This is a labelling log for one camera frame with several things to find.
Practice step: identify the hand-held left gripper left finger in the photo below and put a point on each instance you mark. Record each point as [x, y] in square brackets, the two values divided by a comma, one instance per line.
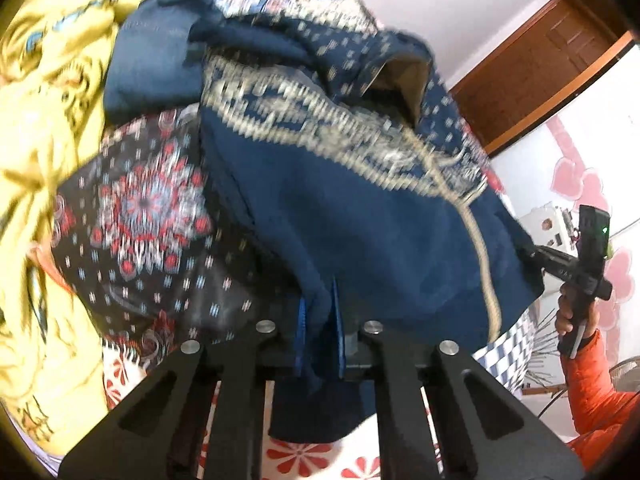
[301, 345]

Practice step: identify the electric fan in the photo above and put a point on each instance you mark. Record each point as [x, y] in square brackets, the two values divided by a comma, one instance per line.
[624, 371]

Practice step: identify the white stickered cabinet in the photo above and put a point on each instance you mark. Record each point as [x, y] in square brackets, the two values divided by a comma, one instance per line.
[545, 220]

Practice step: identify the wooden door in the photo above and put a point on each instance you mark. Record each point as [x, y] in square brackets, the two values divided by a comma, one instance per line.
[540, 70]

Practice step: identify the navy patterned hooded sweater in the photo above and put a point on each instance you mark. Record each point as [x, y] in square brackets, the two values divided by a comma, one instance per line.
[300, 200]

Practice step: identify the white heart-printed wardrobe door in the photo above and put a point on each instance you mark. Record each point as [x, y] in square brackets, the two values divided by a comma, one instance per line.
[575, 160]

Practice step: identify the person's right hand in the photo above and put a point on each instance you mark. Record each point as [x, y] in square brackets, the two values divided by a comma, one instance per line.
[564, 317]

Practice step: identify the yellow printed blanket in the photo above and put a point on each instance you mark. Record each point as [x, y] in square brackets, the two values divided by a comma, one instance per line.
[40, 160]

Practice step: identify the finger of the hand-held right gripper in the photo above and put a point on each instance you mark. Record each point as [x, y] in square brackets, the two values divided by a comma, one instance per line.
[555, 262]

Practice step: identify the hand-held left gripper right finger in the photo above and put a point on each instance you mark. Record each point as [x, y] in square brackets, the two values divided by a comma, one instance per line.
[338, 345]

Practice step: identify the person's right forearm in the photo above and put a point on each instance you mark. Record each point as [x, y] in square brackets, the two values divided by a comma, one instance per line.
[595, 400]

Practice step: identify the patchwork printed bedsheet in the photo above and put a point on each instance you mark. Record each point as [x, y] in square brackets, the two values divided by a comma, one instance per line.
[145, 210]

